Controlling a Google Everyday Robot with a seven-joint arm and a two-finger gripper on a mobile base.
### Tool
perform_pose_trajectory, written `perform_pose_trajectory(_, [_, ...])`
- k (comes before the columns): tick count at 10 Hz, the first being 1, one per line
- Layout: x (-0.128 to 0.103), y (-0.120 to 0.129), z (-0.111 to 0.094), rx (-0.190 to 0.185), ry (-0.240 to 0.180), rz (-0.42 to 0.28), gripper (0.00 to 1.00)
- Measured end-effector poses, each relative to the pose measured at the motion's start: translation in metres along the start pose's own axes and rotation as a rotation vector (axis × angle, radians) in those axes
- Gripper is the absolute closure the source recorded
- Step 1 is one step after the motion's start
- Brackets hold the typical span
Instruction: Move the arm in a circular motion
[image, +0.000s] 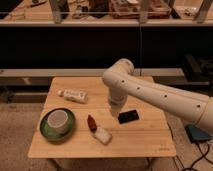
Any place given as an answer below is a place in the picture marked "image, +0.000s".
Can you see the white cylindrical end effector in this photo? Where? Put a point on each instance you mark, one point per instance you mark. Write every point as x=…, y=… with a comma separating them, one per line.
x=115, y=107

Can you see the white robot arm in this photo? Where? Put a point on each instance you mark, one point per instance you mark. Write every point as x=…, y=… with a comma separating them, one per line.
x=192, y=107

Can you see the black rectangular block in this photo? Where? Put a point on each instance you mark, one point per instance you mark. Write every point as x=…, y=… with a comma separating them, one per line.
x=128, y=116

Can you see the red chili pepper toy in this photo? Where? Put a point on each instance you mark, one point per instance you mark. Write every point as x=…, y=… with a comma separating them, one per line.
x=91, y=123

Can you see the wooden table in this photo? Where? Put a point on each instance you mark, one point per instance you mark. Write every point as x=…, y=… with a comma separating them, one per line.
x=149, y=136

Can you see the white tube bottle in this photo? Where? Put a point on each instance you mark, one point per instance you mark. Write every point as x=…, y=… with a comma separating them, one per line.
x=73, y=95

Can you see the white cup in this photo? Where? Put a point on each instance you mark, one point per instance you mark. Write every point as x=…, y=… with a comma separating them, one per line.
x=58, y=120

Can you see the green plate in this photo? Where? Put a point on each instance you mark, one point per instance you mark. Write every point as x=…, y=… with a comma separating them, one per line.
x=50, y=134

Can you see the blue foot pedal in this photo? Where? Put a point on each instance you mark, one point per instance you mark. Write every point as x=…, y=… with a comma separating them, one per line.
x=196, y=135

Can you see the metal shelf rack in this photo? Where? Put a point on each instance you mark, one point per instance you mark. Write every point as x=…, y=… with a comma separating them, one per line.
x=106, y=13

